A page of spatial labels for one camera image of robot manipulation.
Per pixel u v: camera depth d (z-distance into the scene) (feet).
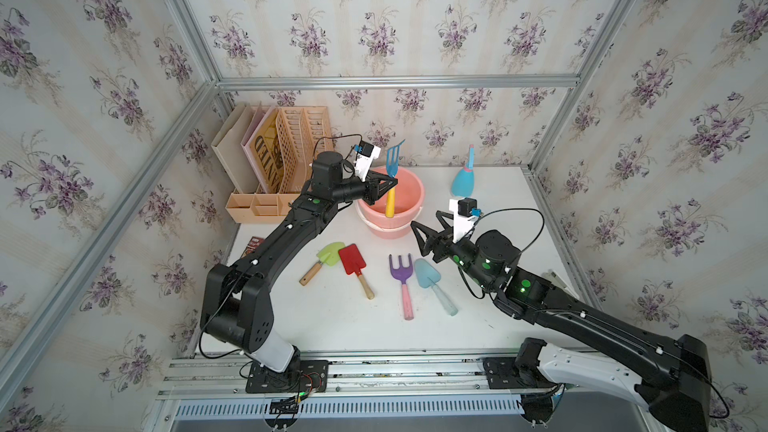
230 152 2.90
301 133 3.65
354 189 2.23
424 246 1.98
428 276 2.97
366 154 2.22
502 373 2.40
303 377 2.38
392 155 2.40
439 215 2.27
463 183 3.45
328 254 3.11
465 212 1.82
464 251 1.91
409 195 3.07
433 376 2.45
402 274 2.97
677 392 1.25
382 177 2.39
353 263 3.08
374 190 2.25
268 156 3.19
